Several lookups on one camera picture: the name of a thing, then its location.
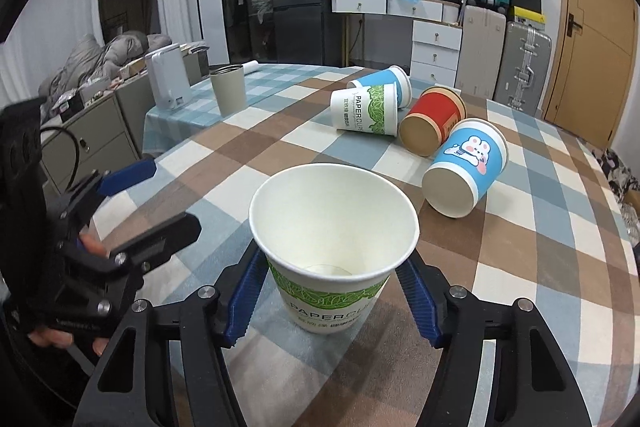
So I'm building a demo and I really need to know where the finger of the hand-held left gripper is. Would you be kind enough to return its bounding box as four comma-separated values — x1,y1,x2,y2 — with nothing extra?
107,213,202,279
59,158,158,229

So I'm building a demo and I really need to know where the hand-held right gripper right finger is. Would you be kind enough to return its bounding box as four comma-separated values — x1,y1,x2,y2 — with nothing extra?
395,258,588,427

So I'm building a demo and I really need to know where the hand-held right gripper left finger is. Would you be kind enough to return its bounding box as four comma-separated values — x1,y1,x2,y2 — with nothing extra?
75,247,271,427

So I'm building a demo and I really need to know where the white green-print paper cup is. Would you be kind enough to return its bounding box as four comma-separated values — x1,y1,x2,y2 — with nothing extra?
249,163,420,335
330,83,401,138

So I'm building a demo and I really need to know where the blue bunny-print paper cup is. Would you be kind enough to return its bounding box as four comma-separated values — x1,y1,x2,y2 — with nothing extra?
421,118,509,219

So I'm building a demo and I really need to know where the red paper cup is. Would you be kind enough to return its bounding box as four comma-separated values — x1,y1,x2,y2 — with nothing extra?
398,87,467,158

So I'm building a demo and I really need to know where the plain blue paper cup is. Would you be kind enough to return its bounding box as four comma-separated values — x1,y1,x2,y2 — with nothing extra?
346,65,413,108

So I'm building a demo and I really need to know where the person's left hand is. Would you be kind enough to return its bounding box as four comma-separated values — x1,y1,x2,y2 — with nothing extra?
27,232,110,359

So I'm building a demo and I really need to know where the grey low cabinet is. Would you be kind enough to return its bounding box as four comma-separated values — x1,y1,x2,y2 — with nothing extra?
40,94,143,198

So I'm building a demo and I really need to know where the white electric kettle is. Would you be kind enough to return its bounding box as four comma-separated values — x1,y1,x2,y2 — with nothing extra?
145,44,192,110

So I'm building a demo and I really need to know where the grey duvet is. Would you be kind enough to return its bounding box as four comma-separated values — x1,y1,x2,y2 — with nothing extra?
40,32,173,108

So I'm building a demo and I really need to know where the beige metal tumbler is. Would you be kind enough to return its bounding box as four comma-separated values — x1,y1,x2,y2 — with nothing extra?
209,64,245,116

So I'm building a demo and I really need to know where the patterned cloth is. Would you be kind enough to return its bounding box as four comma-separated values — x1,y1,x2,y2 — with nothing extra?
594,147,640,208

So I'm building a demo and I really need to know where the white drawer unit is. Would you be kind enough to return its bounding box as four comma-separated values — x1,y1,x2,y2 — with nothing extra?
410,19,463,88

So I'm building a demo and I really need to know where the silver suitcase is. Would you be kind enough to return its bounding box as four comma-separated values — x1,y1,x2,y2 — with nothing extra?
495,21,552,115

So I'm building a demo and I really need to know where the beige suitcase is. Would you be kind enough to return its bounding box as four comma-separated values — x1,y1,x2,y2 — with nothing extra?
456,4,507,100

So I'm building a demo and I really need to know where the white desk with drawers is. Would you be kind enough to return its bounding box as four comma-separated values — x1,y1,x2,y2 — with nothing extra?
330,0,461,26

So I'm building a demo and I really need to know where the wooden door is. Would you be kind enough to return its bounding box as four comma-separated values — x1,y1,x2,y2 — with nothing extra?
542,0,640,150

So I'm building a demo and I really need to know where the black cable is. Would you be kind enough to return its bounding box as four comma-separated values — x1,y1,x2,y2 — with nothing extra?
40,126,82,194

